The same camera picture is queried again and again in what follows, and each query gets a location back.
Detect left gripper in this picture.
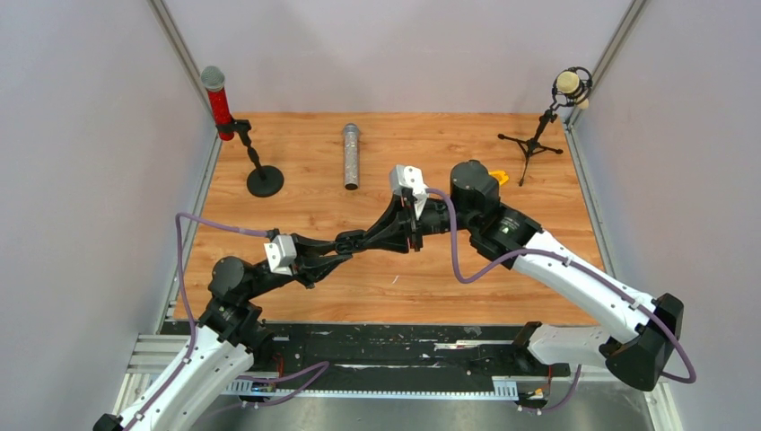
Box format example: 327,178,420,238
243,232,353,301

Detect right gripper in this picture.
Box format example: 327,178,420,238
362,195,477,254

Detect black earbud charging case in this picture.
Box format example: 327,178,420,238
335,230,366,255

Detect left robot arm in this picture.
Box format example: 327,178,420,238
93,234,351,430

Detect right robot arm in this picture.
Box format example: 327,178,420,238
352,160,697,391

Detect silver glitter microphone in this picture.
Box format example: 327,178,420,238
343,123,360,190

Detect yellow triangular plastic piece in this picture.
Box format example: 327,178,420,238
488,171,510,186

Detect black tripod mic stand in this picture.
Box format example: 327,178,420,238
497,66,594,187

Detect red glitter microphone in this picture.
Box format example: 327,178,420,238
200,66,235,141

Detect beige condenser microphone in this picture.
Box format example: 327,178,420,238
555,70,592,110

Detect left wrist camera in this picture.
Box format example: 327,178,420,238
264,234,298,276

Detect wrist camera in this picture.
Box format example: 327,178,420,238
389,164,428,220
264,234,298,276

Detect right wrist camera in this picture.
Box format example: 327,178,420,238
389,164,428,220

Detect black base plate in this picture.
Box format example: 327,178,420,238
250,322,572,392

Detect slotted cable duct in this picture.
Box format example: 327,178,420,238
225,374,520,400

